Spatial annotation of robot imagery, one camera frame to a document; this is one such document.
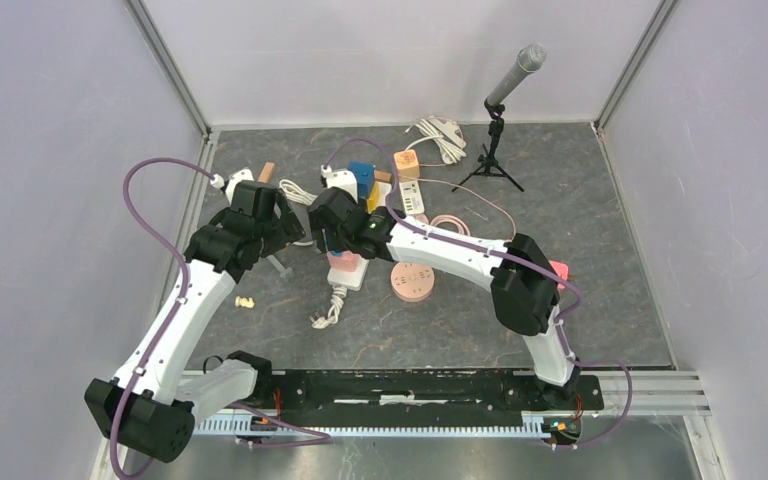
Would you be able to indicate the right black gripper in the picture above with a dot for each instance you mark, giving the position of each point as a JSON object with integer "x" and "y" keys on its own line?
{"x": 318, "y": 234}

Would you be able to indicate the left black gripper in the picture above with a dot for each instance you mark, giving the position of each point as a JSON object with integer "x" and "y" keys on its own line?
{"x": 287, "y": 227}

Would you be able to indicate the white long power strip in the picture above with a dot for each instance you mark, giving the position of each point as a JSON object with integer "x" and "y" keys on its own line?
{"x": 353, "y": 280}

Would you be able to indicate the pink round socket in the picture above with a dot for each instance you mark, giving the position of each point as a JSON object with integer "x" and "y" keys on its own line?
{"x": 412, "y": 282}

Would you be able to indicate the pink red plug adapter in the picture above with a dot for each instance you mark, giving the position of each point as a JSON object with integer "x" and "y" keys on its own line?
{"x": 562, "y": 271}

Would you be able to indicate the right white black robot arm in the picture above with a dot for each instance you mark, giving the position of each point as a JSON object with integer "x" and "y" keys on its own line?
{"x": 524, "y": 287}

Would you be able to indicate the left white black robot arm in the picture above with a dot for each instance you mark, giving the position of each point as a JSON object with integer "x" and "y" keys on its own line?
{"x": 145, "y": 406}

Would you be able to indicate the orange wooden cube socket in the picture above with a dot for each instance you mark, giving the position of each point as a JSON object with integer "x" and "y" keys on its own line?
{"x": 407, "y": 165}

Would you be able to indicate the small cream plug piece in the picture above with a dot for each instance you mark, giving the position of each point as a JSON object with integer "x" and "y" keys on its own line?
{"x": 244, "y": 302}

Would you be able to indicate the yellow cube adapter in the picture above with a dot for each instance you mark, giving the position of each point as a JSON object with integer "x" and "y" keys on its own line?
{"x": 373, "y": 199}

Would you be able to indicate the blue cube adapter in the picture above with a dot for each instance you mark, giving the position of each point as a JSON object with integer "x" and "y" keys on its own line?
{"x": 364, "y": 175}

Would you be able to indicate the small brown wooden block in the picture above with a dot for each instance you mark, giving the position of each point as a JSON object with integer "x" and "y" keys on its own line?
{"x": 383, "y": 176}

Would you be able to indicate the white green small power strip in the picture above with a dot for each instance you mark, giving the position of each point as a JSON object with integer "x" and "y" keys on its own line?
{"x": 411, "y": 198}

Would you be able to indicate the black tripod microphone stand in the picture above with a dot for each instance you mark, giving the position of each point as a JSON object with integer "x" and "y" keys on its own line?
{"x": 488, "y": 164}

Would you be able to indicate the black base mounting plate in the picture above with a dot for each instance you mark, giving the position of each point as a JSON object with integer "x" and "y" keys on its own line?
{"x": 483, "y": 397}

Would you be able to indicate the grey handheld microphone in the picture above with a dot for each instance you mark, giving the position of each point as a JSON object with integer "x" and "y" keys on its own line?
{"x": 529, "y": 60}

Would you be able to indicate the orange square plug with cable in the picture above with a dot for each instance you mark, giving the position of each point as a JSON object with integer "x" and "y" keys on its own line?
{"x": 479, "y": 196}

